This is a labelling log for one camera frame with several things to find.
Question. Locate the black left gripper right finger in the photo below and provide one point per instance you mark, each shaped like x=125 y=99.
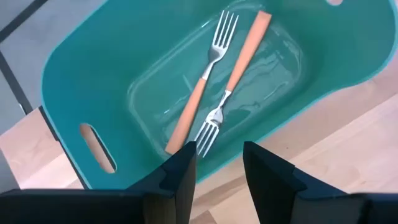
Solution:
x=270 y=193

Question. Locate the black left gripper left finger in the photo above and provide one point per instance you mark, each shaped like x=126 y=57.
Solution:
x=180 y=186

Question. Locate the teal plastic bin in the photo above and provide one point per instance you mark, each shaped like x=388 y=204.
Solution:
x=93 y=77

